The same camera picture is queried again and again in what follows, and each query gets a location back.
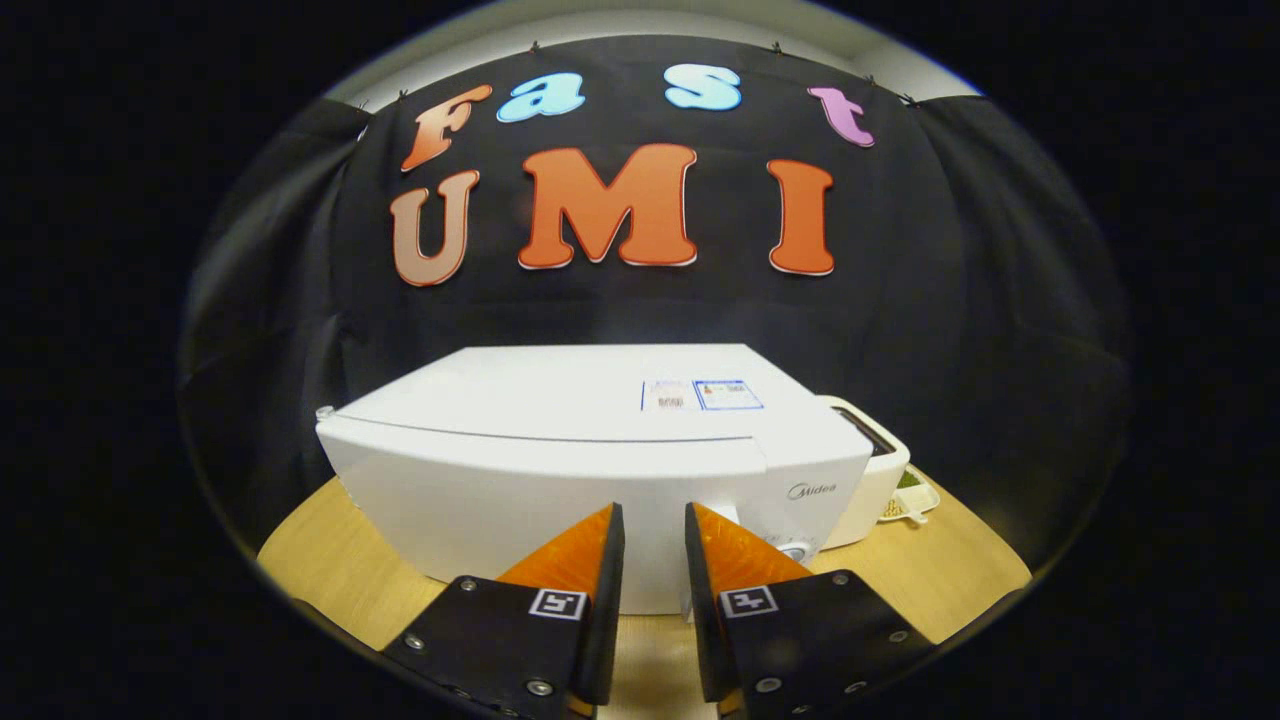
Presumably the white divided bean dish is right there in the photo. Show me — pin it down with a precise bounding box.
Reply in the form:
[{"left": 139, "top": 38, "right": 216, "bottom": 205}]
[{"left": 880, "top": 465, "right": 941, "bottom": 526}]

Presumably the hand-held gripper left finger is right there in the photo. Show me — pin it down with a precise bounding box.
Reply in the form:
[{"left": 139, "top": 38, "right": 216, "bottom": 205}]
[{"left": 380, "top": 503, "right": 626, "bottom": 720}]

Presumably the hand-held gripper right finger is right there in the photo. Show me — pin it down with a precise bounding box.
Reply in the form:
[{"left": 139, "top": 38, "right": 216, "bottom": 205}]
[{"left": 685, "top": 502, "right": 936, "bottom": 720}]

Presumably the white toaster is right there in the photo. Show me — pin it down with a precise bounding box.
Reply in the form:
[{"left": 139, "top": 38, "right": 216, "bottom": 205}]
[{"left": 815, "top": 395, "right": 912, "bottom": 549}]

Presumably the white microwave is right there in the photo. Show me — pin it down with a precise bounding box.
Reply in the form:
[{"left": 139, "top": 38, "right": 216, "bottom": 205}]
[{"left": 315, "top": 344, "right": 874, "bottom": 616}]

